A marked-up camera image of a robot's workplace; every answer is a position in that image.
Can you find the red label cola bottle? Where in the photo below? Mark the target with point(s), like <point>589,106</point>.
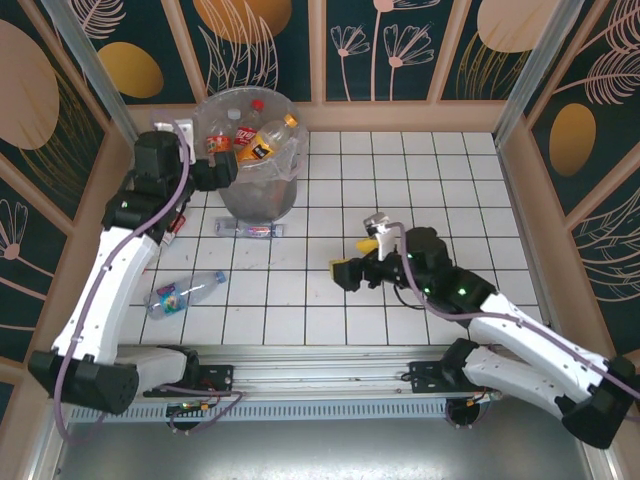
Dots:
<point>245,135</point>

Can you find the orange juice bottle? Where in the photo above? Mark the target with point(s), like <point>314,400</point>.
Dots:
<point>265,142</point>

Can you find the red label Nongfu water bottle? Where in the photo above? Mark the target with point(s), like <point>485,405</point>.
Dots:
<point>176,223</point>

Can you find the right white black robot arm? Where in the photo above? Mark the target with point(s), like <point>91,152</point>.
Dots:
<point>530,330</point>

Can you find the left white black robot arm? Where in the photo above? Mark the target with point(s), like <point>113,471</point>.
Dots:
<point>110,280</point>

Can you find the grey plastic bin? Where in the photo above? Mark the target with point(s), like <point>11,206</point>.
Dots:
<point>260,200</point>

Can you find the clear plastic bin liner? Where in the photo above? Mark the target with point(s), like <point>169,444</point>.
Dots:
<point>295,165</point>

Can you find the clear bottle purple label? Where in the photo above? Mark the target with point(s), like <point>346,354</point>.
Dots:
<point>240,229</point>

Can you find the clear bottle colourful label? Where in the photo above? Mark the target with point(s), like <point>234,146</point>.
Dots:
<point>190,292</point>

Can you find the grey metal plate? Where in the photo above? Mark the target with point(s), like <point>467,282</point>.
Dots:
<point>320,450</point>

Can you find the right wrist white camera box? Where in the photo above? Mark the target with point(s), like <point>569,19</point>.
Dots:
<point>382,240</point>

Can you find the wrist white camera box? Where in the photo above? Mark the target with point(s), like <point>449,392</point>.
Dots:
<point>187,131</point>
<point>382,240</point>

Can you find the aluminium side rail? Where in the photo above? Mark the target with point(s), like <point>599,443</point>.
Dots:
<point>136,177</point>
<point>524,225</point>

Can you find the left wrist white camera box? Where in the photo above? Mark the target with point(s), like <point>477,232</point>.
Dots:
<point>187,131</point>

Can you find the aluminium frame post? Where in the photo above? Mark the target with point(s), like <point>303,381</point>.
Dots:
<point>97,77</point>
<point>542,75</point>

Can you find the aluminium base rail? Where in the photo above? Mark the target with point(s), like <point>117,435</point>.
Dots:
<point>320,372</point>

